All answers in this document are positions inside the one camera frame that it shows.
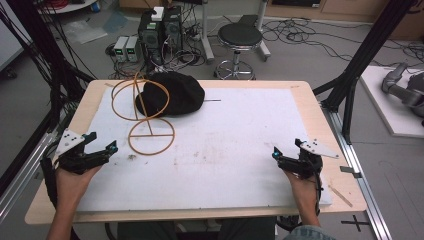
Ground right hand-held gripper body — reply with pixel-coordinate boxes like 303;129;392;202
279;138;340;180

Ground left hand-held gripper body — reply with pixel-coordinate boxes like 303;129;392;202
53;128;110;175

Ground person's right hand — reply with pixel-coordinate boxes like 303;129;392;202
282;169;322;202

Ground person's left hand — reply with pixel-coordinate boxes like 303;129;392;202
54;164;102;202

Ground thin wooden stick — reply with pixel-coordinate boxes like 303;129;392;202
327;184;354;208

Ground white table mat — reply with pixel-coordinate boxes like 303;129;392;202
77;87;334;213

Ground black hat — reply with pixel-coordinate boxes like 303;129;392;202
134;71;206;118

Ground white board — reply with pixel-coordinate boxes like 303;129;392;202
359;64;424;140

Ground grey bench power supply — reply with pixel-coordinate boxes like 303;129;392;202
113;35;130;63
125;35;140;63

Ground person's dark trousers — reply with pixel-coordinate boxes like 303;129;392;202
115;216;278;240

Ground black computer tower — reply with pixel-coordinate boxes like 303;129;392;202
162;5;184;52
137;8;165;68

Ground black round stool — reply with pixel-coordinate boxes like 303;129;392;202
213;22;265;81

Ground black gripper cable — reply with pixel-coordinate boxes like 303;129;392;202
311;173;326;218

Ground small metal bracket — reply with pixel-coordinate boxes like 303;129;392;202
339;165;363;179

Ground black wrist strap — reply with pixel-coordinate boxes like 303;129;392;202
39;155;60;210

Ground wooden ring hat stand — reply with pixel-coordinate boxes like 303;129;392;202
110;71;176;157

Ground aluminium rail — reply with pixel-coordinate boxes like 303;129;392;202
320;101;394;240
0;131;59;224

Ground black metal frame strut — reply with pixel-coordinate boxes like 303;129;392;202
0;0;96;198
312;0;419;145

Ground black floor cables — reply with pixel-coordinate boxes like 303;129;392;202
261;18;424;68

